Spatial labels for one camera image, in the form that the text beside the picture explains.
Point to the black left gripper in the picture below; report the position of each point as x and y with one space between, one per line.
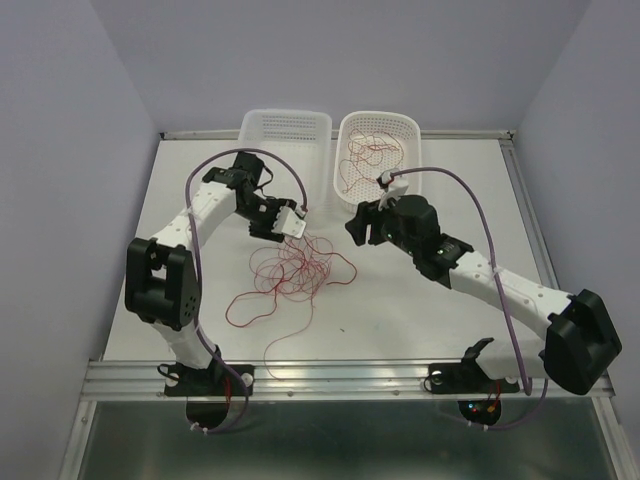
265 231

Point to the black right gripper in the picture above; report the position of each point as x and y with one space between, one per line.
368 214

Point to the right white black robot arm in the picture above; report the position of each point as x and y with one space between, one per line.
580 340

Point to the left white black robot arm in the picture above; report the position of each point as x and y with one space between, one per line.
164 274

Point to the white perforated plastic basket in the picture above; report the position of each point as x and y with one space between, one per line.
369 143

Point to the translucent white perforated basket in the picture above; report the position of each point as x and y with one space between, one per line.
301 138

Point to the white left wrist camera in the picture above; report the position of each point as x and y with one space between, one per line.
289 223

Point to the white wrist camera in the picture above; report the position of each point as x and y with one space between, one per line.
393 184
289 223

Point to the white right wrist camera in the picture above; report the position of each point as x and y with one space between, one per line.
393 184

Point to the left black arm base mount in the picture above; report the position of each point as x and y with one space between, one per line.
183 381

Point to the aluminium right side rail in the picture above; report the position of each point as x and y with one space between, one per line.
524 265

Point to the aluminium rail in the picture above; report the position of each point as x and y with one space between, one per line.
280 382
524 265

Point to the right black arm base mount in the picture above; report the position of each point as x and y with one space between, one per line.
466 376

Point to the aluminium front rail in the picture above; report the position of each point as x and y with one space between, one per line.
280 382

